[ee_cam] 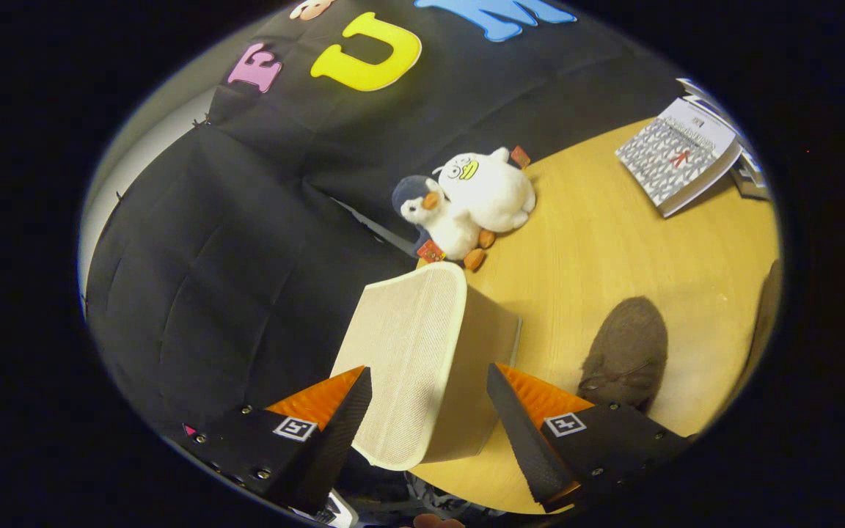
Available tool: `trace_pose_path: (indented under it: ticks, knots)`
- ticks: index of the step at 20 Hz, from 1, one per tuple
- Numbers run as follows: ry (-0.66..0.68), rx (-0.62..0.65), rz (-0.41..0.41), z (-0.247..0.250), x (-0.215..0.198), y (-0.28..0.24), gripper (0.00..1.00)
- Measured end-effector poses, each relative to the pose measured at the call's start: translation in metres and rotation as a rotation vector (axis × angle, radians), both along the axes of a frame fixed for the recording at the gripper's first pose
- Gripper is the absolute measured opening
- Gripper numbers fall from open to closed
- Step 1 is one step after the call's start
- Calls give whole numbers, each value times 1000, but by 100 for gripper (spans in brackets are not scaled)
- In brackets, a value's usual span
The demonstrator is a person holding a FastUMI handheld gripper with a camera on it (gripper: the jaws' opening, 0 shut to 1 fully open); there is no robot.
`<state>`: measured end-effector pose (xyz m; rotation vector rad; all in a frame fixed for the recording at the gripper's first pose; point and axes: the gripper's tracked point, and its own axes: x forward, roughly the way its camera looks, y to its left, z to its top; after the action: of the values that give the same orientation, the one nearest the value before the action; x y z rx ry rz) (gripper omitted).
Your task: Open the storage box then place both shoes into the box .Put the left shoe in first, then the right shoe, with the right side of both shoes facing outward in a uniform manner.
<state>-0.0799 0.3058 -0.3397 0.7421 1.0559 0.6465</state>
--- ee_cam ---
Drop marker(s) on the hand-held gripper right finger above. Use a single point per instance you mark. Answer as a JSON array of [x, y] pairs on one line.
[[525, 440]]

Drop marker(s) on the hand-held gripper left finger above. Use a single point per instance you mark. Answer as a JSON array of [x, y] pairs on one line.
[[338, 440]]

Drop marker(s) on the beige fabric storage box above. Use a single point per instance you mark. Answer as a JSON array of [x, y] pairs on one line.
[[408, 352]]

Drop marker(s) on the brown fuzzy slipper shoe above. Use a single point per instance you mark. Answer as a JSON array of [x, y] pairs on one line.
[[628, 345], [766, 323]]

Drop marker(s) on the grey-headed penguin plush toy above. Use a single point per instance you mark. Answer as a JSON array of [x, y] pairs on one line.
[[452, 227]]

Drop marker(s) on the white duck plush toy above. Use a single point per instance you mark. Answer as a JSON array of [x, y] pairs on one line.
[[492, 194]]

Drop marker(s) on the grey patterned book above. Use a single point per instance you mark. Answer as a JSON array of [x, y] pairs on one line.
[[675, 158]]

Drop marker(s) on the dark cover book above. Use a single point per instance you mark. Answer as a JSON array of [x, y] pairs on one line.
[[752, 180]]

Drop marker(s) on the plain white thick book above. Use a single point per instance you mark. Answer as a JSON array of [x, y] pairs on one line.
[[701, 95]]

